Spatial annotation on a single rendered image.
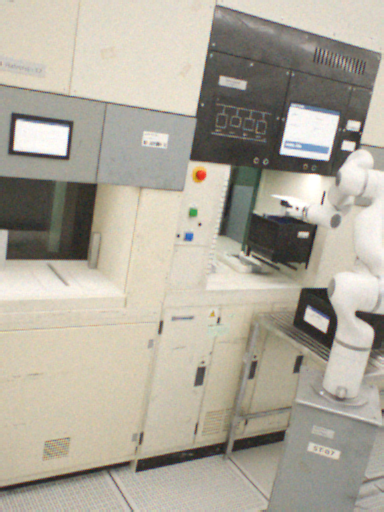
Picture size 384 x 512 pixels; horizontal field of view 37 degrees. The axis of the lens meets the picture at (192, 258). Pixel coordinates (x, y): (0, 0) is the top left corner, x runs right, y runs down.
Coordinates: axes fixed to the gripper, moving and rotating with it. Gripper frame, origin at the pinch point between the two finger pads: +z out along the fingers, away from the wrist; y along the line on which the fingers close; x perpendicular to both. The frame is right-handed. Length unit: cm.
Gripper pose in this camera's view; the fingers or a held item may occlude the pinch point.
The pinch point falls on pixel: (287, 202)
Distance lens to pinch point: 264.6
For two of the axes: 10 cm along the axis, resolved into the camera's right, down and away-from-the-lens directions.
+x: 1.8, -9.5, -2.6
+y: 8.5, 0.1, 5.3
